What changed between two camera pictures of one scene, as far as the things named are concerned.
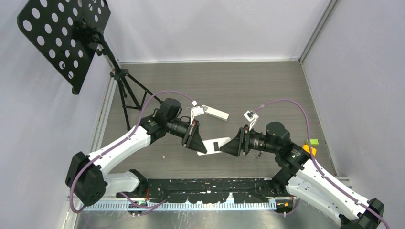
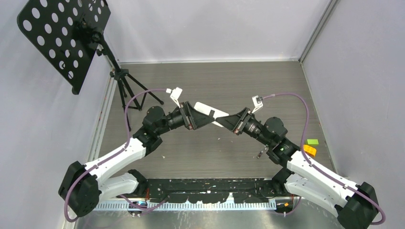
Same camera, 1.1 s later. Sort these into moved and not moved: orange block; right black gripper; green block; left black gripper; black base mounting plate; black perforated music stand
Moved: right black gripper; left black gripper
Not moved: orange block; black perforated music stand; green block; black base mounting plate
